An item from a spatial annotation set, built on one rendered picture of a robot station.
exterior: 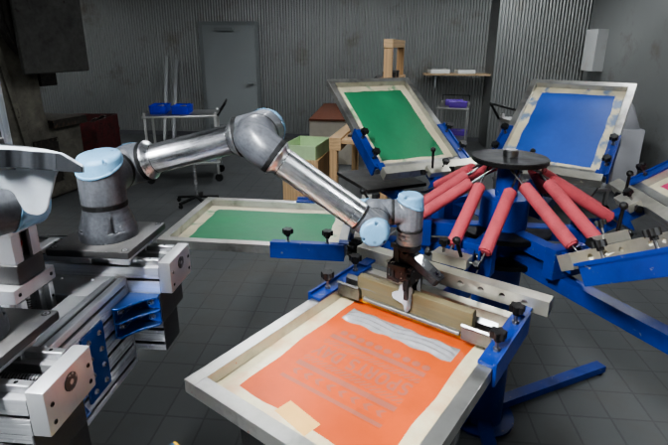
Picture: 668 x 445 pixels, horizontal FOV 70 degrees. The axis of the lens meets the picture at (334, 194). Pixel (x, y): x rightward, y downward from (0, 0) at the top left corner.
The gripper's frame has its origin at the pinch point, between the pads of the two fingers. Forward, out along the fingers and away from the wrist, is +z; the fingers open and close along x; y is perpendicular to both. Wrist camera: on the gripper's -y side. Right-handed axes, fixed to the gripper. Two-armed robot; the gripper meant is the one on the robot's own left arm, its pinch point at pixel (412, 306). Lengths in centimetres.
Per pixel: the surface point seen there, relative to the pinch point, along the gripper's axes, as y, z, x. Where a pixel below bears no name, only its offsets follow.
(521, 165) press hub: -8, -31, -72
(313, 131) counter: 400, 52, -444
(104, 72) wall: 890, -24, -395
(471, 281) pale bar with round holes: -10.1, -2.5, -21.2
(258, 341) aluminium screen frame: 26.1, 1.4, 38.8
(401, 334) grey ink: -1.3, 4.4, 8.9
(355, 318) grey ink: 14.3, 4.7, 9.5
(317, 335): 18.4, 5.0, 22.9
